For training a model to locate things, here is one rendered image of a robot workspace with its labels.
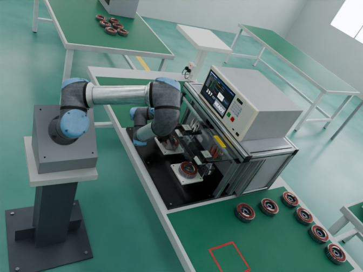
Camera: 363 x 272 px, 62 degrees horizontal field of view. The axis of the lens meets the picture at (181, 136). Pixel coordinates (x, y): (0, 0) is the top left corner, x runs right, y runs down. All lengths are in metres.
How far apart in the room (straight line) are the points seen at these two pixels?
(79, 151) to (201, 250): 0.77
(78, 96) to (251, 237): 1.13
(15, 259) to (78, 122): 1.10
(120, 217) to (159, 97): 1.34
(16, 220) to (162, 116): 1.40
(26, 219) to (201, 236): 1.26
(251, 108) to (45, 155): 1.02
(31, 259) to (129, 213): 0.75
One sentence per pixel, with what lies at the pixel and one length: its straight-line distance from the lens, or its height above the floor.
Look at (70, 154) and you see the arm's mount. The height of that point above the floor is 0.84.
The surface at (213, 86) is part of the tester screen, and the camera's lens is 1.77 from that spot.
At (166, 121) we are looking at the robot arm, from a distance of 1.29.
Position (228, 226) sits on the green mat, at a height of 0.75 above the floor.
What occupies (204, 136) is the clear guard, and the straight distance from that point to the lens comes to 1.61.
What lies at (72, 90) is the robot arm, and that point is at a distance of 1.41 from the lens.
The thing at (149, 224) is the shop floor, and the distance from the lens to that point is 2.46.
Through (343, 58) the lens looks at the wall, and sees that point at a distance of 8.46.
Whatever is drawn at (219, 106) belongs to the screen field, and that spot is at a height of 1.17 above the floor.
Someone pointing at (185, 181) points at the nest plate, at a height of 0.78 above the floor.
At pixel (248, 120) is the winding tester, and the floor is 1.25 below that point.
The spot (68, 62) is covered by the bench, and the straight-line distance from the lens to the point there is 2.96.
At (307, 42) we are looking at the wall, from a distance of 9.04.
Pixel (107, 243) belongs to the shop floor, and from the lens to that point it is 2.30.
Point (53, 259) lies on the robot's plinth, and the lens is 2.19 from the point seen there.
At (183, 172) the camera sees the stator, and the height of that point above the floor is 0.81.
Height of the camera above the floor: 1.95
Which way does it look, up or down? 35 degrees down
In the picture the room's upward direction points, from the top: 24 degrees clockwise
